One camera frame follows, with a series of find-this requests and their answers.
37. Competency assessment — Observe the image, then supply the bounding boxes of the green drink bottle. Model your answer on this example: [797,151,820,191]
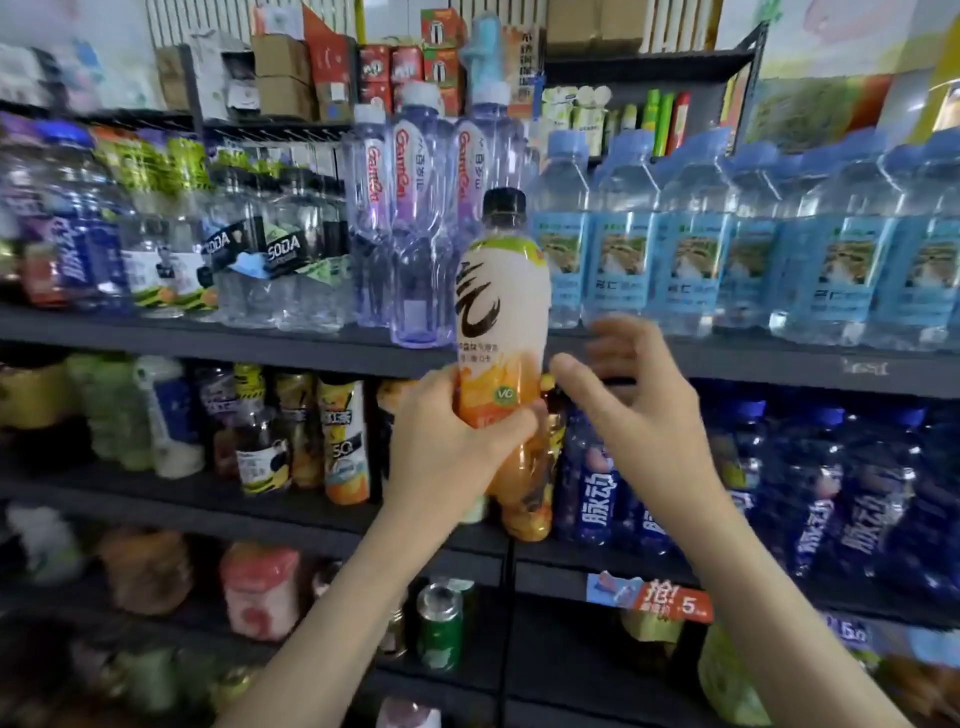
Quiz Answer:
[67,352,144,467]

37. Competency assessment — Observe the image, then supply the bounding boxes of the orange squat drink bottle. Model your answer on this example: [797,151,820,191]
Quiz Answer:
[97,525,197,620]

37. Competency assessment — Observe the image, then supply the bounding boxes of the blue label sports drink bottle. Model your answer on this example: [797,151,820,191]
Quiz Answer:
[37,120,134,312]

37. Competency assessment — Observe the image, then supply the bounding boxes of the dark bottle yellow label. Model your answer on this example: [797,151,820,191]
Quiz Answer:
[0,360,80,474]

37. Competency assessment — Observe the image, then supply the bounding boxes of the purple label fruit drink bottle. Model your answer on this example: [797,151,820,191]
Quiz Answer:
[0,135,69,309]

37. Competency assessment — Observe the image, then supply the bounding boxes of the white cardboard boxes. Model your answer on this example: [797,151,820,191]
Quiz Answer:
[187,33,260,122]

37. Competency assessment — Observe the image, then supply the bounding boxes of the pink squat drink bottle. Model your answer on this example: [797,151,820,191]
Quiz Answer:
[220,543,303,644]

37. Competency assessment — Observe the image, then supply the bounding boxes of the person's left forearm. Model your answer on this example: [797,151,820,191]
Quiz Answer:
[217,502,482,728]

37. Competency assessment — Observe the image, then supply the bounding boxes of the tall clear bottle red label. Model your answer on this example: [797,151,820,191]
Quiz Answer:
[454,82,530,249]
[387,82,456,350]
[348,102,399,332]

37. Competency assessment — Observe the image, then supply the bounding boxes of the brushstroke bottle orange fruit print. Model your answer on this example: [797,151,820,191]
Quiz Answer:
[454,187,554,432]

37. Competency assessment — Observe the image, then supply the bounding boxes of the dark grey metal shelf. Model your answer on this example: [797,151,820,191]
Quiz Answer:
[0,45,960,728]

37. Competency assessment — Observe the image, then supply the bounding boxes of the person's right hand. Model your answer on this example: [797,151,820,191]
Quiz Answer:
[547,315,725,527]

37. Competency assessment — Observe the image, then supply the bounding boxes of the wall poster with people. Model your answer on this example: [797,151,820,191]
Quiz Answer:
[717,0,960,152]

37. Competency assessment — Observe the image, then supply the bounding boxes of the stack of white tissue packs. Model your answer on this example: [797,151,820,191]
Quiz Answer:
[0,37,99,114]

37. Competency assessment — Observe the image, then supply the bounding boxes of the row of small coloured bottles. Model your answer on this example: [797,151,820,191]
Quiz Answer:
[537,85,695,159]

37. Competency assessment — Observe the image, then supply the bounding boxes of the light blue plastic jug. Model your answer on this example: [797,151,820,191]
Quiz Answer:
[460,15,512,107]

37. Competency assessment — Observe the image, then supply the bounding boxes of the orange promotional price tag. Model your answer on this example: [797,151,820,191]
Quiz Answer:
[585,570,716,624]

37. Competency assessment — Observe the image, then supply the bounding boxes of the small brown cardboard box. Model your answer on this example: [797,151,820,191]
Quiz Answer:
[157,45,197,110]

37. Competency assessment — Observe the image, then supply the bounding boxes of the stack of red cartons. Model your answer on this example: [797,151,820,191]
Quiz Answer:
[357,7,467,119]

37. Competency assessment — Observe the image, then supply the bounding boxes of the large cardboard box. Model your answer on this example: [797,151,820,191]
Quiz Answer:
[543,0,654,54]

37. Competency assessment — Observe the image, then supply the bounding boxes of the row of dark blue sports bottles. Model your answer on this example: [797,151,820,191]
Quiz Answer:
[555,393,960,609]

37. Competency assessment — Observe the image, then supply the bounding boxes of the row of blue label water bottles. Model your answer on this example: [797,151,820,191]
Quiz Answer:
[528,127,960,354]

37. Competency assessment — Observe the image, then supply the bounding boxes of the white blue drink bottle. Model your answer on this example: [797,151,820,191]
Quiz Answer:
[135,355,207,482]

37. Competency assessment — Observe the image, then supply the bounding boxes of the person's left hand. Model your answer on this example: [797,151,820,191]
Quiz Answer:
[387,367,545,519]

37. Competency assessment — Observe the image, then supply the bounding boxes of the person's right forearm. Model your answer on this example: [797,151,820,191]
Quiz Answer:
[652,480,909,728]

